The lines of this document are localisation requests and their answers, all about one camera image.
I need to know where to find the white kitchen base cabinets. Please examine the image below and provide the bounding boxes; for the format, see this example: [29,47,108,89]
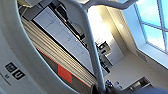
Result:
[32,6,112,77]

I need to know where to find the large window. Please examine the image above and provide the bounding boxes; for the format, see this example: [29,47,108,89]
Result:
[134,0,168,54]

